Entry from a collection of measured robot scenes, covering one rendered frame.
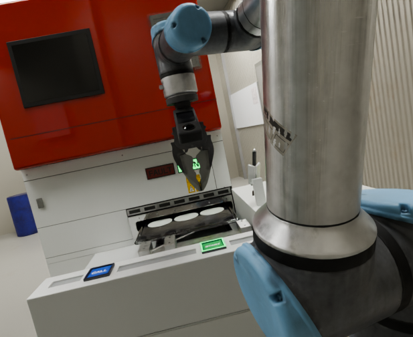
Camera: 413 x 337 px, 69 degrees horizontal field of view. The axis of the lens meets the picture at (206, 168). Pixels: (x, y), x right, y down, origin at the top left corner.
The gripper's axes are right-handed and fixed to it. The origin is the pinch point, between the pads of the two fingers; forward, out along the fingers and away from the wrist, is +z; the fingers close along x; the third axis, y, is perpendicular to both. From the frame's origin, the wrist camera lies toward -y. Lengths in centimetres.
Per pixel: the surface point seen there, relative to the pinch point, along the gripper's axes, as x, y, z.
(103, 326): 26.5, -4.0, 24.4
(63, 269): 60, 59, 32
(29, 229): 305, 505, 99
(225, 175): -14, 58, 8
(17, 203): 313, 504, 48
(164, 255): 11.3, 2.6, 14.7
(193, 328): 8.1, -4.0, 29.9
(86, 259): 50, 59, 30
